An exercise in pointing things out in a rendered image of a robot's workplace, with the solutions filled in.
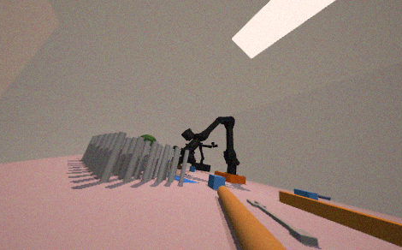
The orange-brown flat bar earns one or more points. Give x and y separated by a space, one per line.
370 225

